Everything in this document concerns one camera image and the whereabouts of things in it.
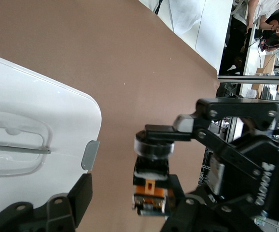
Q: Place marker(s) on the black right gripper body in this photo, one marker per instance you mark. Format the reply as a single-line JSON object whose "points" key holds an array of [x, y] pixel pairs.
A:
{"points": [[262, 169]]}

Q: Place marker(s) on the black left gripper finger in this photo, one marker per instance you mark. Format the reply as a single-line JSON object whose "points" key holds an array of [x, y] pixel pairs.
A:
{"points": [[202, 210], [238, 110], [45, 217]]}

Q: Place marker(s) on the orange push-button switch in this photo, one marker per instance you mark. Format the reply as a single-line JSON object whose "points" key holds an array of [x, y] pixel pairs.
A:
{"points": [[151, 169]]}

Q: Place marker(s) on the white lidded storage box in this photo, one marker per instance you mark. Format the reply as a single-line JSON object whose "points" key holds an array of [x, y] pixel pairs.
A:
{"points": [[33, 96]]}

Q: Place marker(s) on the person with black hair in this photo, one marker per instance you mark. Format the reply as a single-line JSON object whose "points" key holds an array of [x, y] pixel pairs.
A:
{"points": [[278, 21]]}

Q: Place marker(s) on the person in white shirt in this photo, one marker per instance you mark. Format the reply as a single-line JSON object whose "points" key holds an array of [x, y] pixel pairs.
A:
{"points": [[262, 9]]}

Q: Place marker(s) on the brown table mat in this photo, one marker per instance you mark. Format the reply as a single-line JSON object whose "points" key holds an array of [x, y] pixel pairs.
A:
{"points": [[105, 60]]}

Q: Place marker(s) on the aluminium frame post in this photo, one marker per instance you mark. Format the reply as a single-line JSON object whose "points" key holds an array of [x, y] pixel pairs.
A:
{"points": [[250, 79]]}

